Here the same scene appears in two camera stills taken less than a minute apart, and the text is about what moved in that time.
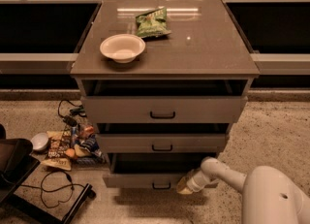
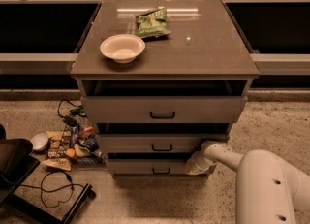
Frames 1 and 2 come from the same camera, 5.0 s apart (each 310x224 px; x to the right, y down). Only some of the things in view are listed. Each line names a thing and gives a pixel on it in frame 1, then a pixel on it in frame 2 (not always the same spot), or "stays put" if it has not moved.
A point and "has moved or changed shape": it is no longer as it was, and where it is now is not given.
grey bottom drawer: (151, 171) has moved or changed shape
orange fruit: (70, 152) stays put
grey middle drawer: (161, 138) stays put
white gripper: (194, 184) → (202, 160)
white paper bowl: (123, 48) stays put
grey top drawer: (161, 102) stays put
